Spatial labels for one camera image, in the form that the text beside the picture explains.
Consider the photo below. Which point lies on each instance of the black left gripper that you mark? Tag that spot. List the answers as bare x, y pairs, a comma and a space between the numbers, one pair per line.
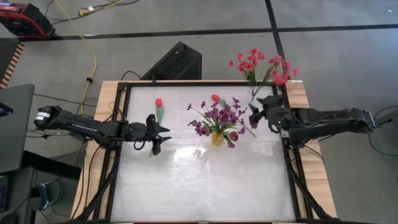
138, 133

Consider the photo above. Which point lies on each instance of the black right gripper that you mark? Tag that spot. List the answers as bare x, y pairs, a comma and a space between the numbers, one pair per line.
278, 118

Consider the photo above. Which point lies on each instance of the red artificial flower bunch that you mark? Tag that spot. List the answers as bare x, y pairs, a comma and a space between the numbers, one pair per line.
248, 65
278, 77

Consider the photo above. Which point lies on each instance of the purple artificial flower bunch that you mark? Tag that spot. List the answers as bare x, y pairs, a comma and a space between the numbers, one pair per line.
222, 116

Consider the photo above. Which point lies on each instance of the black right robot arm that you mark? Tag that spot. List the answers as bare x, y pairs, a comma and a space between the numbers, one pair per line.
326, 121

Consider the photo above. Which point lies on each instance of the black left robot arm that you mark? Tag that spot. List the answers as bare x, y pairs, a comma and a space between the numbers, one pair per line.
87, 127

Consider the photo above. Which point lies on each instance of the clear glass vase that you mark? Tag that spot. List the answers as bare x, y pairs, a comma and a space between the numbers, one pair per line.
252, 99

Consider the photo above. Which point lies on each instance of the yellow glass vase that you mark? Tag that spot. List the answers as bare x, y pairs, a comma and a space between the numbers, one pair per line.
217, 139

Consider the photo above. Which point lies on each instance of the black perforated computer case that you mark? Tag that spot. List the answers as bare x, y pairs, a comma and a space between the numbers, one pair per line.
174, 62

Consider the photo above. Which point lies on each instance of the wooden table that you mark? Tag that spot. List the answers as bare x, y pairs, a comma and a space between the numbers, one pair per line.
315, 180

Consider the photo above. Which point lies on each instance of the black desk base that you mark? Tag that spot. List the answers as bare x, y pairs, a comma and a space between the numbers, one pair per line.
70, 172

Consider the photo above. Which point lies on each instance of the gray metal stand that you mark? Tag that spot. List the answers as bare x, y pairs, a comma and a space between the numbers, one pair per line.
388, 119

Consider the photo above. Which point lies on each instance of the black blue handheld device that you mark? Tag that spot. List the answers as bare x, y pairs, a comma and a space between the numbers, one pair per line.
45, 196

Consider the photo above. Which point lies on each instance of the yellow power plug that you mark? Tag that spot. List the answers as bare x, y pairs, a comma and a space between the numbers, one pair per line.
83, 12

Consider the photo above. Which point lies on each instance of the black device with screen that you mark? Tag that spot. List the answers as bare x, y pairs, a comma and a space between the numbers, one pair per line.
6, 110

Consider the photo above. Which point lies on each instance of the orange black striped strip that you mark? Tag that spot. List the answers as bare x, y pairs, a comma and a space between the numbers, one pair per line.
14, 62

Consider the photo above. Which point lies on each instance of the black keyboard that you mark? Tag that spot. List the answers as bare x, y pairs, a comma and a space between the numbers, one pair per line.
3, 193

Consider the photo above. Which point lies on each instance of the red and black toolbox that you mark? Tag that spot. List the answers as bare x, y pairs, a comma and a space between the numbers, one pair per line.
28, 21

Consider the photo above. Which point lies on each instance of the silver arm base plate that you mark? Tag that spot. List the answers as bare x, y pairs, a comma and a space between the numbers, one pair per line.
284, 133

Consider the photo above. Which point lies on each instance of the black aluminium table frame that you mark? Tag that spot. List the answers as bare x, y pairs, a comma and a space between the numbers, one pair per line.
186, 84

